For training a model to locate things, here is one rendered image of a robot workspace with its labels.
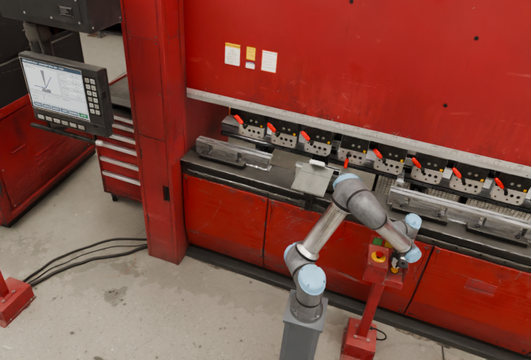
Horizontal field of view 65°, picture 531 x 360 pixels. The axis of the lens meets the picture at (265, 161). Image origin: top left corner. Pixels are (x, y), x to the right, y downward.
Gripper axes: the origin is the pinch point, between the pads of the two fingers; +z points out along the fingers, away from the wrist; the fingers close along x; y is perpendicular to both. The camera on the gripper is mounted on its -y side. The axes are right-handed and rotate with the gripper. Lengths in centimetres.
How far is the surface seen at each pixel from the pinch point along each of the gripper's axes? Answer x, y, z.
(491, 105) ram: -22, 38, -81
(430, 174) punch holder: -7, 35, -38
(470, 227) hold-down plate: -34.9, 28.0, -14.0
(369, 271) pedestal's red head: 12.9, -6.3, 1.0
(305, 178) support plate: 57, 27, -23
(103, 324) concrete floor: 160, -41, 72
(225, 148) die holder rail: 111, 44, -18
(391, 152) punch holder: 15, 38, -44
